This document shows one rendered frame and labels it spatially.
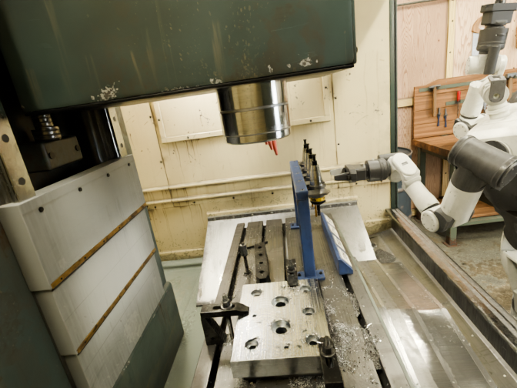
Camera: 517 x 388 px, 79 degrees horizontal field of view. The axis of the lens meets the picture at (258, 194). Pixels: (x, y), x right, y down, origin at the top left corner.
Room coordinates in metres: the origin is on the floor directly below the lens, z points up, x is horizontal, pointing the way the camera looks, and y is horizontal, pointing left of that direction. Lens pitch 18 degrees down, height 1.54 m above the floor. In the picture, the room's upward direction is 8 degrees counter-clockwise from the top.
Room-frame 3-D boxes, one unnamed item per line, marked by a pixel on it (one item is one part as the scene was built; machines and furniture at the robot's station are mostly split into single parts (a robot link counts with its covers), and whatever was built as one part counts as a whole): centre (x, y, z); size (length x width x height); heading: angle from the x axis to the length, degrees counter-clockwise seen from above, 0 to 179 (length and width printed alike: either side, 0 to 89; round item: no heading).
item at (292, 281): (0.86, -0.07, 0.97); 0.13 x 0.03 x 0.15; 175
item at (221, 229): (1.39, -0.08, 0.75); 0.89 x 0.70 x 0.26; 85
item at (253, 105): (0.74, -0.02, 1.50); 0.16 x 0.16 x 0.12
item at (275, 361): (0.69, -0.01, 0.97); 0.29 x 0.23 x 0.05; 175
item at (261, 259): (1.03, 0.03, 0.93); 0.26 x 0.05 x 0.06; 0
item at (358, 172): (1.22, -0.43, 1.19); 0.13 x 0.12 x 0.10; 175
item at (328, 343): (0.51, -0.10, 0.97); 0.13 x 0.03 x 0.15; 175
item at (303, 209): (0.97, -0.14, 1.05); 0.10 x 0.05 x 0.30; 85
